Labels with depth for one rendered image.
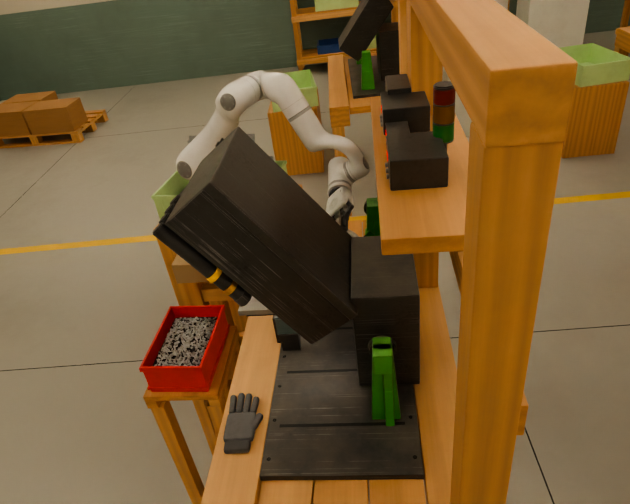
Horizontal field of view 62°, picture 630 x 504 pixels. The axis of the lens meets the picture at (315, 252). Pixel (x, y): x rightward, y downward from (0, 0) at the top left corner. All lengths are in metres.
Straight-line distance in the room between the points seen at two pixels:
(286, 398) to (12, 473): 1.80
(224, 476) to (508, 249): 1.02
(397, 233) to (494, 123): 0.48
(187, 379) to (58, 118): 5.64
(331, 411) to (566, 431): 1.44
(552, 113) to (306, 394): 1.17
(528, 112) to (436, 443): 1.06
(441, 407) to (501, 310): 0.83
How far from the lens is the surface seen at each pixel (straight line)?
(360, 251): 1.55
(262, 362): 1.73
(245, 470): 1.49
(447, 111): 1.27
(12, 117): 7.48
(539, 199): 0.70
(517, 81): 0.62
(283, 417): 1.57
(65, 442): 3.07
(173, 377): 1.82
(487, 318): 0.79
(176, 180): 3.02
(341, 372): 1.65
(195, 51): 8.91
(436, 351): 1.74
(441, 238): 1.05
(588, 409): 2.85
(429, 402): 1.60
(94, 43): 9.36
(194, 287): 2.35
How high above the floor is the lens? 2.11
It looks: 34 degrees down
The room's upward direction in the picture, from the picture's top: 8 degrees counter-clockwise
